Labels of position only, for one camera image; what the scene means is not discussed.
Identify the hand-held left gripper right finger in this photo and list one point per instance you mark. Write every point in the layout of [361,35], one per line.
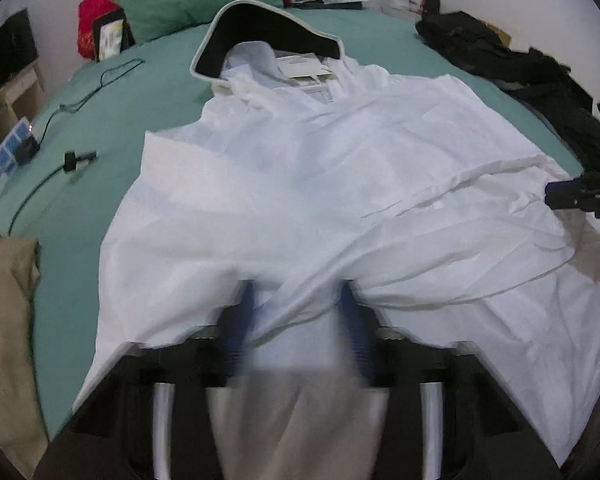
[354,332]

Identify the red cushion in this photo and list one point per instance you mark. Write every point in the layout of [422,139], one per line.
[94,20]

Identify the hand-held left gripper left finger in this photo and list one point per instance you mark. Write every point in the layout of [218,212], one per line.
[237,332]

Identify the cardboard box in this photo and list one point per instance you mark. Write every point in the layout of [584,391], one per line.
[497,32]

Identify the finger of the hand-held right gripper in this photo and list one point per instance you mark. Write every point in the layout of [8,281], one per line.
[575,199]

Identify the green bed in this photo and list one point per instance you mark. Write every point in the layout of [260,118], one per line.
[130,100]

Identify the black picture frame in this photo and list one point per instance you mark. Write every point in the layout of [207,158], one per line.
[112,35]

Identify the black charger block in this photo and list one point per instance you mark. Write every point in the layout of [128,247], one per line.
[28,150]

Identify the white hooded garment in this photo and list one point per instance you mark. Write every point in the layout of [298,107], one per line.
[330,185]

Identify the beige cloth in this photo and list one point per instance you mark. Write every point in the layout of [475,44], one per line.
[7,340]

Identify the pile of black clothes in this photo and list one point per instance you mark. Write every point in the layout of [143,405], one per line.
[535,75]

